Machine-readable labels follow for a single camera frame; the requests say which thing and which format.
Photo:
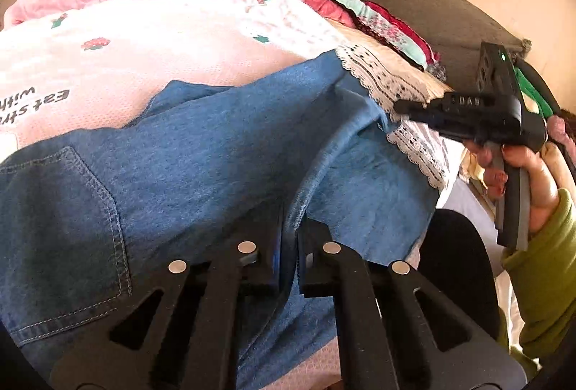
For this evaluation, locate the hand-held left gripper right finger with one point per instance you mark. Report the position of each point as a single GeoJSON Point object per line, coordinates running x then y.
{"type": "Point", "coordinates": [315, 266]}

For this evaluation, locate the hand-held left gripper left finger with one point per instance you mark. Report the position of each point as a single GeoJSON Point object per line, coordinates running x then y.
{"type": "Point", "coordinates": [275, 257]}

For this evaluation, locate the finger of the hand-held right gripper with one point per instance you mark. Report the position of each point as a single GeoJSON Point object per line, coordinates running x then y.
{"type": "Point", "coordinates": [416, 109]}

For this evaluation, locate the blue denim jeans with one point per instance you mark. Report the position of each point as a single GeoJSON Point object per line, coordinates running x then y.
{"type": "Point", "coordinates": [202, 156]}

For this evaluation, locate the person's right forearm green sleeve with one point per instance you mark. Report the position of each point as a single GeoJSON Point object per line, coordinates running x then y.
{"type": "Point", "coordinates": [544, 282]}

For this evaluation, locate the person's right hand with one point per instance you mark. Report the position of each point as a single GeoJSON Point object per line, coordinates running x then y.
{"type": "Point", "coordinates": [544, 192]}

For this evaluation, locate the stack of folded colourful clothes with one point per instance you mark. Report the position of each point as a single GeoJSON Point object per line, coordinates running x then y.
{"type": "Point", "coordinates": [391, 32]}

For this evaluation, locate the person's leg black trousers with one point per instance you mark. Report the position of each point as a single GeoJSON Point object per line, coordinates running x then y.
{"type": "Point", "coordinates": [454, 264]}

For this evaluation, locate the pink strawberry print bedsheet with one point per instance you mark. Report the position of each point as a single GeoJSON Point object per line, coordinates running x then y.
{"type": "Point", "coordinates": [157, 39]}

